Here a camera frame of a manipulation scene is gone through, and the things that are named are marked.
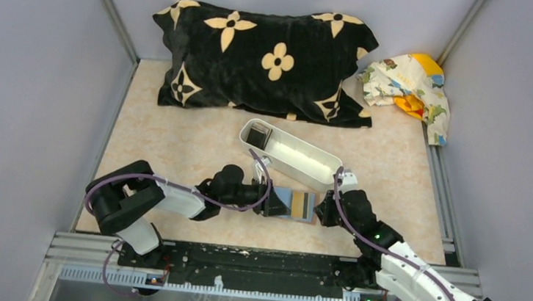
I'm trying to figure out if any stack of cards in bin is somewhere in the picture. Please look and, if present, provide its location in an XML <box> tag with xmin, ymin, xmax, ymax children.
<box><xmin>244</xmin><ymin>122</ymin><xmax>273</xmax><ymax>150</ymax></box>

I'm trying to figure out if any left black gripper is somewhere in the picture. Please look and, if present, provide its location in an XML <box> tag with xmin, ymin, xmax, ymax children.
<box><xmin>220</xmin><ymin>172</ymin><xmax>295</xmax><ymax>219</ymax></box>

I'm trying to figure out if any white oblong plastic bin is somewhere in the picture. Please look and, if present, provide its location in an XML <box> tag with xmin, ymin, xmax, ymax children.
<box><xmin>239</xmin><ymin>118</ymin><xmax>343</xmax><ymax>193</ymax></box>

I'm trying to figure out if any aluminium frame rail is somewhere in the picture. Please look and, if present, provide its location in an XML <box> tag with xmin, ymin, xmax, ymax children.
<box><xmin>41</xmin><ymin>228</ymin><xmax>486</xmax><ymax>301</ymax></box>

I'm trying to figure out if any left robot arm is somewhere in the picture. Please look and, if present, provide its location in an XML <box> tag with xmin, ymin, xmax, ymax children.
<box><xmin>84</xmin><ymin>160</ymin><xmax>290</xmax><ymax>268</ymax></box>

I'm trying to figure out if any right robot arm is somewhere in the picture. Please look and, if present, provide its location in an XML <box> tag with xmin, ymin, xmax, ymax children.
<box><xmin>314</xmin><ymin>189</ymin><xmax>493</xmax><ymax>301</ymax></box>

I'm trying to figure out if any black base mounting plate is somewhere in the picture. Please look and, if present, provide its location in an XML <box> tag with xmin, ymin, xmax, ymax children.
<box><xmin>115</xmin><ymin>233</ymin><xmax>408</xmax><ymax>301</ymax></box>

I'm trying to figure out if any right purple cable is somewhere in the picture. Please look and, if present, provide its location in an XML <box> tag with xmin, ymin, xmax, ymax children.
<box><xmin>322</xmin><ymin>165</ymin><xmax>496</xmax><ymax>301</ymax></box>

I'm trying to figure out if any brown leather card holder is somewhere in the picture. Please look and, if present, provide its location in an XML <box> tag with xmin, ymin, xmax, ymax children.
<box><xmin>275</xmin><ymin>187</ymin><xmax>320</xmax><ymax>224</ymax></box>

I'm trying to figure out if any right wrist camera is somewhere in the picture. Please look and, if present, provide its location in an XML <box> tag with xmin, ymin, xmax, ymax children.
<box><xmin>337</xmin><ymin>170</ymin><xmax>358</xmax><ymax>192</ymax></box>

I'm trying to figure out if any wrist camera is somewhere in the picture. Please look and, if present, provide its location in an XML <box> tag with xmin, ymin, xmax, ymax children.
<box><xmin>252</xmin><ymin>156</ymin><xmax>271</xmax><ymax>184</ymax></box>
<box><xmin>337</xmin><ymin>170</ymin><xmax>358</xmax><ymax>192</ymax></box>

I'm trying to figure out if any cartoon print cloth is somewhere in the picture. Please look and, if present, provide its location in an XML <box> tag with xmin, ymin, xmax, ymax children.
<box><xmin>358</xmin><ymin>53</ymin><xmax>451</xmax><ymax>147</ymax></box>

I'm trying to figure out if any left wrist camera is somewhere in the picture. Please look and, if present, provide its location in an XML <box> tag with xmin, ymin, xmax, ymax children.
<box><xmin>252</xmin><ymin>156</ymin><xmax>271</xmax><ymax>184</ymax></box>

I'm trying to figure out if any black floral pillow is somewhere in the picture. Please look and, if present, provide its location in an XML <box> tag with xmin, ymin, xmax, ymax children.
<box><xmin>153</xmin><ymin>0</ymin><xmax>379</xmax><ymax>128</ymax></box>

